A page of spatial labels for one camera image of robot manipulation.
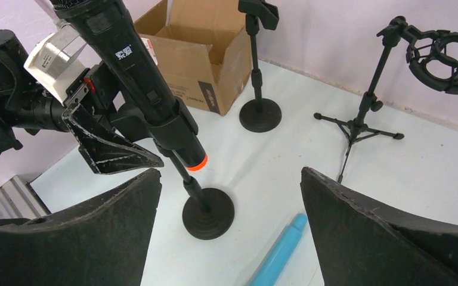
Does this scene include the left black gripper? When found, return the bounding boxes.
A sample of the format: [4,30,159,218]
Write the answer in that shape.
[61,63,165,175]

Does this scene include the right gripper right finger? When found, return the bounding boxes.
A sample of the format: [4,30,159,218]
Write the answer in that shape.
[301,167,458,285]

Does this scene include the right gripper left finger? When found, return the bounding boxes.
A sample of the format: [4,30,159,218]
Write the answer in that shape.
[0,169,162,285]

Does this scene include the black microphone orange end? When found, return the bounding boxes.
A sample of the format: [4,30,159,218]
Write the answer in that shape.
[52,1,208,171]

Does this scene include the teal microphone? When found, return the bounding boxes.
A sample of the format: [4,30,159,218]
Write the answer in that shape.
[248,213,308,286]

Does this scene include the black round-base mic stand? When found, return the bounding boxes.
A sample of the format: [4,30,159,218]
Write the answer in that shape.
[146,98,236,241]
[238,0,282,133]

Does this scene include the brown cardboard box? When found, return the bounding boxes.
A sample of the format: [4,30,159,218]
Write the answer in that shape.
[134,1,252,116]

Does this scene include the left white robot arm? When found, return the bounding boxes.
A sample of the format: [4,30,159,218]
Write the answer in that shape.
[0,30,164,175]

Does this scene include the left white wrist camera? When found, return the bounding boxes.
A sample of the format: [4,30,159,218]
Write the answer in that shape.
[23,24,86,104]

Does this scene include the black tripod shock-mount stand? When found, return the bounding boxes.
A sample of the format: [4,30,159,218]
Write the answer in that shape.
[313,15,458,185]

